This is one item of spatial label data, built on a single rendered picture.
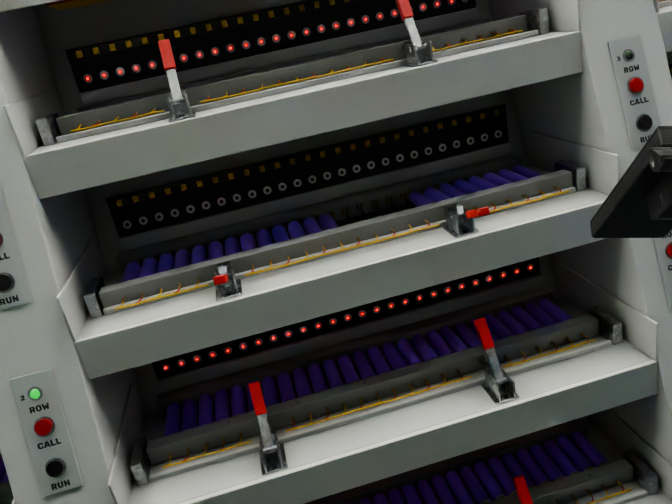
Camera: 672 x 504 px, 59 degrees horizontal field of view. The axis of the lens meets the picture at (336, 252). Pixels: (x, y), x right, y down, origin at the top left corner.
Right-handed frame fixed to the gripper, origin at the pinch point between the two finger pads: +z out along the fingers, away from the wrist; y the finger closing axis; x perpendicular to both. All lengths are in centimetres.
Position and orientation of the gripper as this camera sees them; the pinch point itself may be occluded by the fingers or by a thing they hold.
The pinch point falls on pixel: (609, 85)
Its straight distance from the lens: 30.7
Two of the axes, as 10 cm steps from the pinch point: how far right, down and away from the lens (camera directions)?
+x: 10.0, 0.0, -0.7
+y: -0.3, 9.1, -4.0
